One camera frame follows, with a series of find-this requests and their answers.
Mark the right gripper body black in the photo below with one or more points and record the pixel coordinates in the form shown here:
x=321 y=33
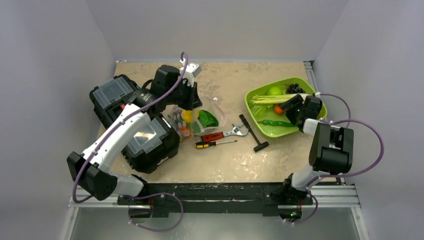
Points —
x=296 y=106

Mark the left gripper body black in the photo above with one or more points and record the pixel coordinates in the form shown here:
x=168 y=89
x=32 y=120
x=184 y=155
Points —
x=183 y=95

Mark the mango orange green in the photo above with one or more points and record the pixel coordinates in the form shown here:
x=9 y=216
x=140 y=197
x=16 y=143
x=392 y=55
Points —
x=278 y=110

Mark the yellow lemon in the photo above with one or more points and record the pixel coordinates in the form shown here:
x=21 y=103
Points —
x=189 y=116

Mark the clear zip top bag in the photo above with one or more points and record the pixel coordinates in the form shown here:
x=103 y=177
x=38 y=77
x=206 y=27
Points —
x=210 y=104

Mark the bok choy green white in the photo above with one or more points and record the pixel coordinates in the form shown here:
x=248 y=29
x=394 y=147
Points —
x=207 y=119

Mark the green apple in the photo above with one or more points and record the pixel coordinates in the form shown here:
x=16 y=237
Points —
x=274 y=91

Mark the orange tangerine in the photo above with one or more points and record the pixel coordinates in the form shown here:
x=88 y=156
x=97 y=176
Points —
x=185 y=132

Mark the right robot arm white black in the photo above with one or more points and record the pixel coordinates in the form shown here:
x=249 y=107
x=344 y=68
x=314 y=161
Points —
x=331 y=150

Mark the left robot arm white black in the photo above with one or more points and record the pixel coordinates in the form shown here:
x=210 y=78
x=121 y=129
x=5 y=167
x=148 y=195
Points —
x=91 y=168

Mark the dark grapes bunch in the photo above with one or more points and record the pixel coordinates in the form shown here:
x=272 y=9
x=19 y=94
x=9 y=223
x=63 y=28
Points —
x=294 y=89

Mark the green chili pepper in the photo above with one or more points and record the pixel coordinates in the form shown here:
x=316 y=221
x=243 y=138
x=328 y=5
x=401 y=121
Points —
x=268 y=122

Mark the green plastic basin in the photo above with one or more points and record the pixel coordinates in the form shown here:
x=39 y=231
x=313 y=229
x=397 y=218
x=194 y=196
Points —
x=259 y=114

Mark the celery stalk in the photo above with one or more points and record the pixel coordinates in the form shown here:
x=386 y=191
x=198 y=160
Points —
x=273 y=99

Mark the yellow black screwdriver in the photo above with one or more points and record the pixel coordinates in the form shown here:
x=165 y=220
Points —
x=207 y=144

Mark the black toolbox near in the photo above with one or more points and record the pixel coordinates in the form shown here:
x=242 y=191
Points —
x=152 y=145

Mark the black toolbox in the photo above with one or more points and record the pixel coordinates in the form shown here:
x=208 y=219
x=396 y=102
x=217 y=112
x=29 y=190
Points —
x=152 y=145
x=110 y=98

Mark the black toolbox far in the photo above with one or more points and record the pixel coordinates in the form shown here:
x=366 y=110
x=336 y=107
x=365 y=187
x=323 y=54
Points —
x=110 y=98

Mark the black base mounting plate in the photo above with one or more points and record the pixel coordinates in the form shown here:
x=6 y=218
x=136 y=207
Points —
x=266 y=198

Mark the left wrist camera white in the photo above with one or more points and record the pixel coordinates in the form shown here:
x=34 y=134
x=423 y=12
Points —
x=191 y=72

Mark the red handled adjustable wrench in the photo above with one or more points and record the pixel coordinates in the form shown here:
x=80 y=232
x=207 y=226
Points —
x=237 y=130

